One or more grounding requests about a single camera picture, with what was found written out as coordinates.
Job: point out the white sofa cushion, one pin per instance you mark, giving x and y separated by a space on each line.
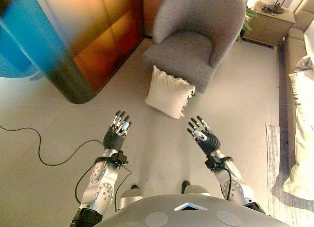
303 143

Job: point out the grey fabric armchair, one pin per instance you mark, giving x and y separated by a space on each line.
186 28

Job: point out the orange wooden cabinet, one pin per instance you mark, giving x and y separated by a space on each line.
103 35

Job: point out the cream fringed cushion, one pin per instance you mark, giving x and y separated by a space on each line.
168 94

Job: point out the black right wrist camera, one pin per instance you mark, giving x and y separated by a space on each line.
211 163

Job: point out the beige sofa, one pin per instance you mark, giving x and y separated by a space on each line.
294 45

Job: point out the grey robot torso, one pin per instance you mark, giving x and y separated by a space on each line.
186 216

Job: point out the beige side table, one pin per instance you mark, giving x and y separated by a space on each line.
269 25

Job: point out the green potted plant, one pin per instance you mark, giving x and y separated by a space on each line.
247 25

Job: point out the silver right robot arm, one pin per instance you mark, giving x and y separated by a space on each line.
236 187

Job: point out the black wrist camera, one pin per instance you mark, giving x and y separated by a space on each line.
120 158
211 163

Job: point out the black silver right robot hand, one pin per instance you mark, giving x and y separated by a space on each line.
209 141

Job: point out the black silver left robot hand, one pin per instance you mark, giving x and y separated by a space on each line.
113 139

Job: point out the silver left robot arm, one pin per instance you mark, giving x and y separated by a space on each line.
99 185

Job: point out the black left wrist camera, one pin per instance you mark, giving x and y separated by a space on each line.
120 158

